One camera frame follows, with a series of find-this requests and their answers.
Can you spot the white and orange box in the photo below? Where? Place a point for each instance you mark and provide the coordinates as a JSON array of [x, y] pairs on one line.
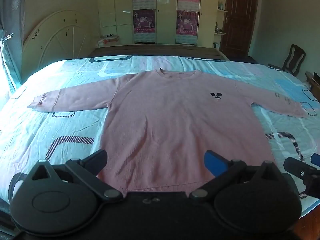
[[108, 41]]

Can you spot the grey patterned curtain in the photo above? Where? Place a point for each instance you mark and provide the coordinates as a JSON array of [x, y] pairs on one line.
[[12, 30]]

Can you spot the pink sweatshirt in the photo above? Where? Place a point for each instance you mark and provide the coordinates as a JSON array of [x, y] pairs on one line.
[[170, 130]]

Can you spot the brown wooden door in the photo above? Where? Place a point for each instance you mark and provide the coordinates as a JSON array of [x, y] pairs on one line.
[[242, 17]]

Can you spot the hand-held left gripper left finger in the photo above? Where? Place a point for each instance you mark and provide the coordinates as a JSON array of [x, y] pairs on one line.
[[96, 158]]

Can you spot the small white box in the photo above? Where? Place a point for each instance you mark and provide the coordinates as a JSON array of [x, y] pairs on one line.
[[216, 45]]

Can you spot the cream corner shelf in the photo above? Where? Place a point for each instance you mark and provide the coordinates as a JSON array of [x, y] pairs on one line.
[[222, 11]]

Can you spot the bed with patterned sheet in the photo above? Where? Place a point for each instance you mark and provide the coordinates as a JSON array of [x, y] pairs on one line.
[[62, 100]]

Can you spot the glass jar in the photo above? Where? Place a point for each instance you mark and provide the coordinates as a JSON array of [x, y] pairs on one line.
[[220, 5]]

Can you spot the white arched headboard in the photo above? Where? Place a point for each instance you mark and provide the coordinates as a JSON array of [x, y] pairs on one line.
[[62, 45]]

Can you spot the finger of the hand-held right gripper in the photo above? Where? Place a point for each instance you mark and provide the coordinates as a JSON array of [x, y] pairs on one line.
[[316, 160], [297, 168]]

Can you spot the cream glossy wardrobe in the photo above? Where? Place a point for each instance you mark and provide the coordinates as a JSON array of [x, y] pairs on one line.
[[165, 17]]

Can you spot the dark wooden bed frame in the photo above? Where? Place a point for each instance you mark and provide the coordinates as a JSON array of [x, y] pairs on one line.
[[160, 50]]

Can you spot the dark wooden chair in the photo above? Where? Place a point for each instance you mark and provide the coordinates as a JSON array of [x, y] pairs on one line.
[[296, 57]]

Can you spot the dark wooden furniture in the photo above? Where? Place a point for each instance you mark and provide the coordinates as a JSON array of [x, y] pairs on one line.
[[313, 82]]

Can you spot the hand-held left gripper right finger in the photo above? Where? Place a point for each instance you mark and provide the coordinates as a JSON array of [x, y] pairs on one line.
[[212, 161]]

